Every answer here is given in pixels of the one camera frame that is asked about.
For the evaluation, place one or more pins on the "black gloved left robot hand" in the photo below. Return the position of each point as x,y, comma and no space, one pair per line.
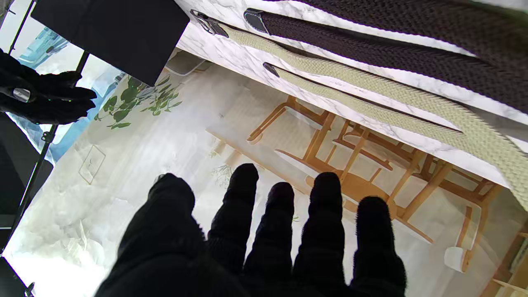
231,255

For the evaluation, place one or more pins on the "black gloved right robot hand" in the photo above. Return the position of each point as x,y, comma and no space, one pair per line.
45,101

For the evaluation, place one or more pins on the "black belt storage box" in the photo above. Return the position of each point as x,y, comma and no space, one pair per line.
115,33

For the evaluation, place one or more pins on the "dark brown woven belt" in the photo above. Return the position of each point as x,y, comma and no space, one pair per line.
371,45

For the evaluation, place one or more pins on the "beige woven belt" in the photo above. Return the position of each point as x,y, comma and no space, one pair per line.
486,140

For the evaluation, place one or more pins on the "black light stand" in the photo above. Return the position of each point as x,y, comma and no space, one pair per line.
37,165

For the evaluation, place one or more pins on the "black panel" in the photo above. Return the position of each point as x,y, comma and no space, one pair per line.
16,173

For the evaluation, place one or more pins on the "printed room backdrop cloth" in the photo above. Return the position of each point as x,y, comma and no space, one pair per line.
165,136

